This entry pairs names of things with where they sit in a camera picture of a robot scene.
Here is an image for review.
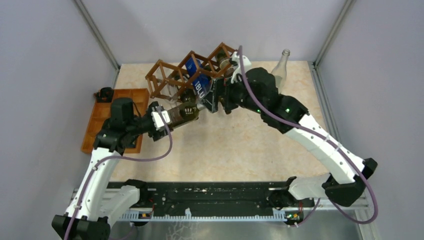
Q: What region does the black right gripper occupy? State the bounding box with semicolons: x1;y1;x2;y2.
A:
199;72;264;115

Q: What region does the blue square vodka bottle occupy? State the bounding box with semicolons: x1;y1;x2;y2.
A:
184;58;211;100

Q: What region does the olive green wine bottle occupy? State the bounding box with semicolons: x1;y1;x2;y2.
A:
215;52;235;73

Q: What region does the dark green labelled wine bottle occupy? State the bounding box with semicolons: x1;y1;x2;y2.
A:
167;102;200;130

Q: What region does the clear glass wine bottle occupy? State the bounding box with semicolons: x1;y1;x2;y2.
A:
271;48;291;94

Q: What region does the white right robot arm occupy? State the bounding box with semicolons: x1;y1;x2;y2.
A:
195;67;378;207

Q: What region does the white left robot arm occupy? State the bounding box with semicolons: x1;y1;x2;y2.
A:
51;97;172;240

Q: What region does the dark green lower wine bottle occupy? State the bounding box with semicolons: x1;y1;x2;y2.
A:
179;88;197;103

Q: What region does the small clear glass bottle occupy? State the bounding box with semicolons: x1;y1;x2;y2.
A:
165;84;179;104

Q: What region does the brown wooden wine rack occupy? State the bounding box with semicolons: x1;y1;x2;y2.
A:
145;42;236;102

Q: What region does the black object behind tray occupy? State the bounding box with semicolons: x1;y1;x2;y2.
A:
93;87;115;103

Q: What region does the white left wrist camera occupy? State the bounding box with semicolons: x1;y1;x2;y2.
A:
151;110;171;130

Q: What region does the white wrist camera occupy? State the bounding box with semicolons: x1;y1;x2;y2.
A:
151;110;171;130
230;50;252;84

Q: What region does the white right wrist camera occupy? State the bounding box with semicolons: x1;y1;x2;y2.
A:
230;50;252;84

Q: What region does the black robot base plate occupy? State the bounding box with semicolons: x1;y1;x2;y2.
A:
131;181;315;218

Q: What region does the aluminium frame rail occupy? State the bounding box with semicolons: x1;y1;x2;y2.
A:
309;0;382;240

